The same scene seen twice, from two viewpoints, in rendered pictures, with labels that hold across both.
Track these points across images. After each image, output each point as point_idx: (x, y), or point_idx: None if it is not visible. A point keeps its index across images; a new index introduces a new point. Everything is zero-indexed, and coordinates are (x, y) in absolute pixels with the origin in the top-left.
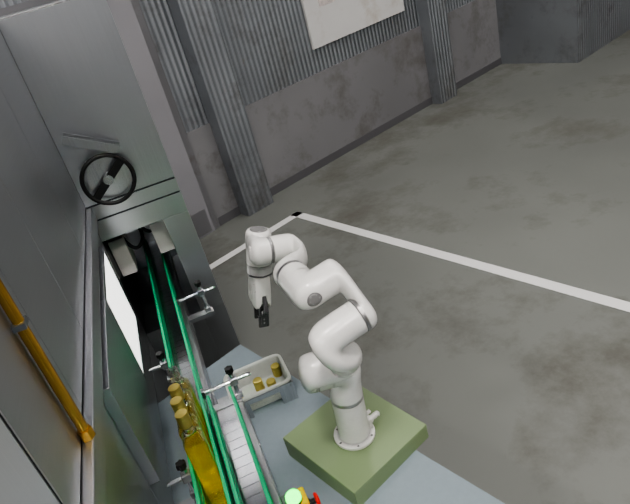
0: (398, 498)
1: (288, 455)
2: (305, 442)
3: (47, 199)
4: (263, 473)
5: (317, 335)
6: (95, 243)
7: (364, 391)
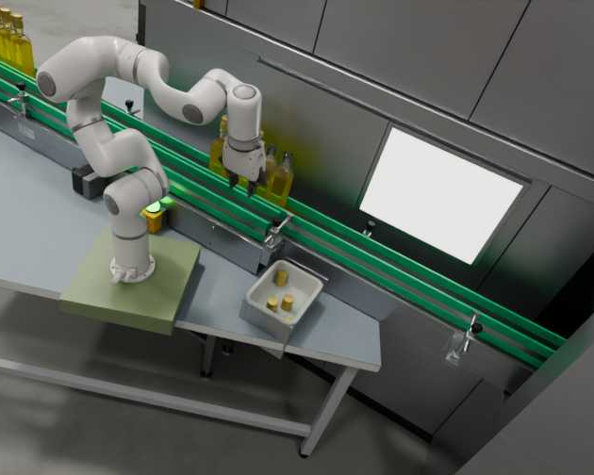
0: (73, 253)
1: (200, 262)
2: (176, 247)
3: (465, 8)
4: (183, 201)
5: None
6: (516, 158)
7: (149, 312)
